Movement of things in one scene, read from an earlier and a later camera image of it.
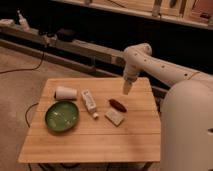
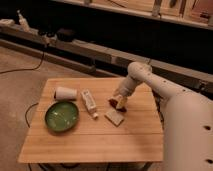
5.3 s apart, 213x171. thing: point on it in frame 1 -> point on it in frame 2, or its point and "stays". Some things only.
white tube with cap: (90, 103) stays
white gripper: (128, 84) -> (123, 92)
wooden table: (93, 120) stays
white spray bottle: (23, 22) stays
